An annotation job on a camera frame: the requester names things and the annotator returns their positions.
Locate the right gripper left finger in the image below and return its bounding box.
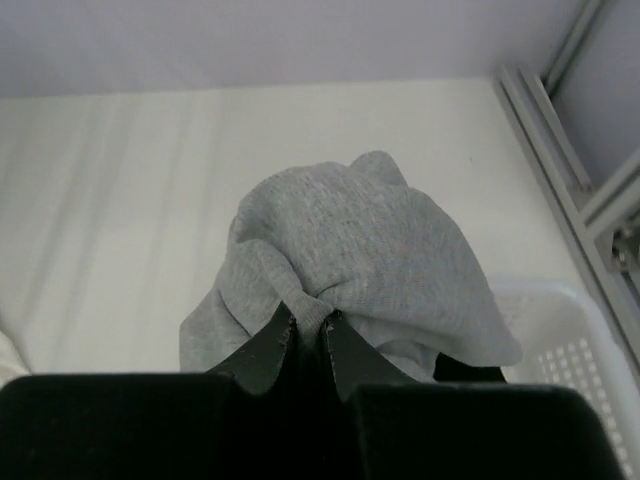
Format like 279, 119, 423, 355
1, 306, 320, 479

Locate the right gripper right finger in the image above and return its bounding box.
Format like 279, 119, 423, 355
319, 319, 624, 479

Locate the black tank top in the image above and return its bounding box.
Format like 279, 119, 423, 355
433, 354, 506, 383

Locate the white plastic basket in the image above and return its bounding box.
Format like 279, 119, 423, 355
489, 277, 639, 479

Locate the white garment pile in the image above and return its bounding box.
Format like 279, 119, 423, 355
0, 332, 31, 387

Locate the right aluminium frame post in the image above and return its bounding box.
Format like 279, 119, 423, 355
497, 1, 639, 352

